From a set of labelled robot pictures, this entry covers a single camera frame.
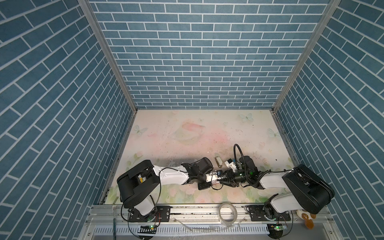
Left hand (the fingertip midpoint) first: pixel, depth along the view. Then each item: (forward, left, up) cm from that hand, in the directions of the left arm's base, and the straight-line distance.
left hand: (210, 181), depth 85 cm
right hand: (0, -4, +4) cm, 5 cm away
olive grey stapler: (+11, -6, +4) cm, 13 cm away
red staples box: (-1, -2, +2) cm, 3 cm away
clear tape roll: (-20, -6, +2) cm, 21 cm away
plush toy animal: (-19, -44, +6) cm, 48 cm away
